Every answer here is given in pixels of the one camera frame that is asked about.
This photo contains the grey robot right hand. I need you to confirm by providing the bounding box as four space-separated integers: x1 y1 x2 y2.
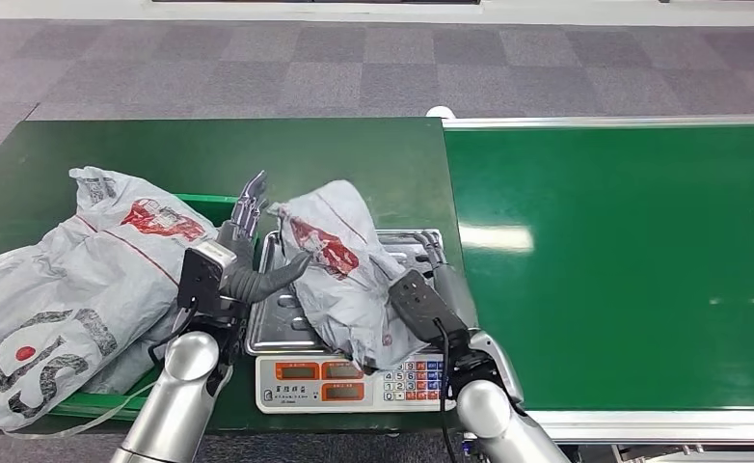
405 230 480 330

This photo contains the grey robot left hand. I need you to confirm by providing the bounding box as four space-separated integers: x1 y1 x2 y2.
213 170 314 305

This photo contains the small grey courier package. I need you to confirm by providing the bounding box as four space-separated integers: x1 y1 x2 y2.
268 179 429 373

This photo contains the plain pale grey package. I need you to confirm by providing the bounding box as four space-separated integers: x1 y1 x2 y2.
79 313 177 396

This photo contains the large grey courier package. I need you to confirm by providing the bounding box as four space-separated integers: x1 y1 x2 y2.
0 166 220 432

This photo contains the green conveyor belt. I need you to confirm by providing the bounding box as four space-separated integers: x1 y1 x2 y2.
442 113 754 463

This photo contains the green plastic crate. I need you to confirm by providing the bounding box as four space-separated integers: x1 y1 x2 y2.
51 193 241 423

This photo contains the white electronic scale steel tray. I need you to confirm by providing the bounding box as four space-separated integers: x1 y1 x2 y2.
244 228 458 416

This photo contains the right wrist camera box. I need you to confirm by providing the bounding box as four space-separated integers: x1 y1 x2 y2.
388 269 471 346

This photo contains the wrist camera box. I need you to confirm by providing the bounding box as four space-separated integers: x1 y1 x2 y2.
176 239 238 315
388 269 471 346

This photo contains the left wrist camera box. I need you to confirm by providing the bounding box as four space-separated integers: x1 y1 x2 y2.
176 239 238 315

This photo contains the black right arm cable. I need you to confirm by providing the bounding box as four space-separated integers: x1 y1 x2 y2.
431 317 458 463

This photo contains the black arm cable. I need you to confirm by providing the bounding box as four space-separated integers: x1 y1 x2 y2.
431 317 458 463
148 300 200 366

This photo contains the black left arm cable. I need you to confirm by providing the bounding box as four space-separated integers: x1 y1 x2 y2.
148 300 200 366

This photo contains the white plastic strap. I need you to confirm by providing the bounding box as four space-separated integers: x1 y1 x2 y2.
3 382 158 441

